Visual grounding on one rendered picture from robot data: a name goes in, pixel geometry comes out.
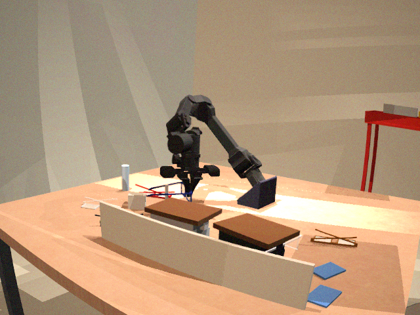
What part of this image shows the brown flat slab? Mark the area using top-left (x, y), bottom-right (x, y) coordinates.
top-left (213, 213), bottom-right (301, 257)

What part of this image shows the beige flat panel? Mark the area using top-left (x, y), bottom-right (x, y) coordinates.
top-left (99, 201), bottom-right (315, 310)

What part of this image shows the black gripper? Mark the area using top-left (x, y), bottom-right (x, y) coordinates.
top-left (159, 150), bottom-right (220, 193)

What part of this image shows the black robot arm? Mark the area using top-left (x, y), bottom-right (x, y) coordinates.
top-left (166, 94), bottom-right (265, 187)

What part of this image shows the blue flat square panel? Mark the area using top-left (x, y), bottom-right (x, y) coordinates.
top-left (307, 285), bottom-right (342, 308)
top-left (313, 262), bottom-right (346, 280)

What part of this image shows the light grey cylinder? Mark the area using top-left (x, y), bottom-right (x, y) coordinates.
top-left (121, 165), bottom-right (129, 191)

